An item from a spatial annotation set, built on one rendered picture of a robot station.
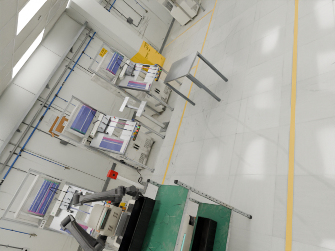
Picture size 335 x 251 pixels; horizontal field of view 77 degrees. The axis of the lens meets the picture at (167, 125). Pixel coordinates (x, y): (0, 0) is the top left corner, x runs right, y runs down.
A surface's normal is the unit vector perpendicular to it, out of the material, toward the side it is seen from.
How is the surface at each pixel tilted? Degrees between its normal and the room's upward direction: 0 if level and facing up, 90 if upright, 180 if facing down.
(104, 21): 90
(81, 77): 90
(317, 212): 0
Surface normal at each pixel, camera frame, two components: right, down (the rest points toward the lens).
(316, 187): -0.74, -0.47
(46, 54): 0.61, -0.18
